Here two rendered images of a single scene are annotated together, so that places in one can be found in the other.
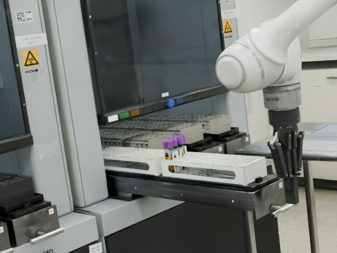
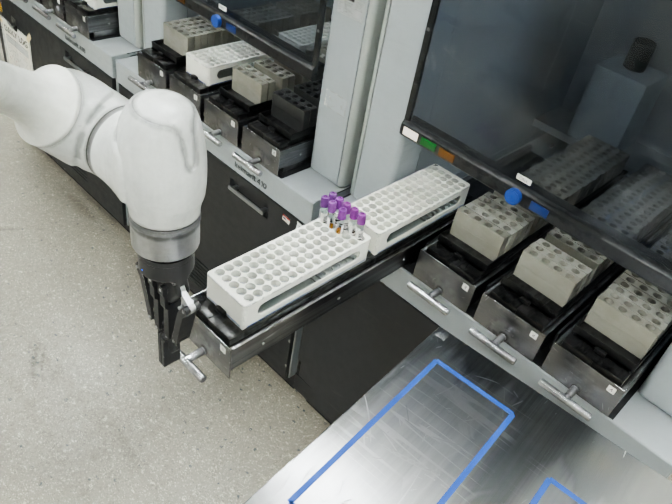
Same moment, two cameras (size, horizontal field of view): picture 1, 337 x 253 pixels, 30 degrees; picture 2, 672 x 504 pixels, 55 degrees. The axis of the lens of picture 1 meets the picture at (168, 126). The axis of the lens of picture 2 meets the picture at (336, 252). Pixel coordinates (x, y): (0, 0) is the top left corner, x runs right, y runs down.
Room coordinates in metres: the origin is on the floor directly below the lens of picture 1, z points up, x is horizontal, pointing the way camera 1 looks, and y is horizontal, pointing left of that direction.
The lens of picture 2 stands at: (1.64, -0.95, 1.57)
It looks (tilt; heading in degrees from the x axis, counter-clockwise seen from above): 39 degrees down; 83
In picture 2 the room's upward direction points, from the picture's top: 11 degrees clockwise
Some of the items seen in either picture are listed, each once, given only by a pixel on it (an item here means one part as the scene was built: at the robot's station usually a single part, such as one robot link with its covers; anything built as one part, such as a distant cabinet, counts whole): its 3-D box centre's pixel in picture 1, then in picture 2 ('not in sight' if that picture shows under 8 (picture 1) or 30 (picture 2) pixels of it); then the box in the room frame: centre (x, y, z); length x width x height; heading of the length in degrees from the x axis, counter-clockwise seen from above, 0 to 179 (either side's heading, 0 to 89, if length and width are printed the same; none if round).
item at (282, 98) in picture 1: (282, 96); (165, 228); (1.49, -0.28, 1.03); 0.09 x 0.09 x 0.06
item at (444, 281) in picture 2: not in sight; (529, 221); (2.19, 0.20, 0.78); 0.73 x 0.14 x 0.09; 45
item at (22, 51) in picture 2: not in sight; (17, 64); (0.61, 1.32, 0.43); 0.27 x 0.02 x 0.36; 135
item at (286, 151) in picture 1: (285, 155); (162, 299); (1.48, -0.27, 0.89); 0.04 x 0.01 x 0.11; 45
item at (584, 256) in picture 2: (171, 133); (569, 258); (2.20, -0.01, 0.85); 0.12 x 0.02 x 0.06; 135
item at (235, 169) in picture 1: (211, 169); (292, 267); (1.67, -0.10, 0.83); 0.30 x 0.10 x 0.06; 45
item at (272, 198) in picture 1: (178, 183); (341, 261); (1.76, -0.01, 0.78); 0.73 x 0.14 x 0.09; 45
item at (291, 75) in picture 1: (275, 51); (155, 153); (1.48, -0.27, 1.14); 0.13 x 0.11 x 0.16; 143
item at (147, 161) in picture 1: (134, 161); (406, 208); (1.89, 0.12, 0.83); 0.30 x 0.10 x 0.06; 45
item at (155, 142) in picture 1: (159, 144); (478, 233); (2.02, 0.04, 0.85); 0.12 x 0.02 x 0.06; 135
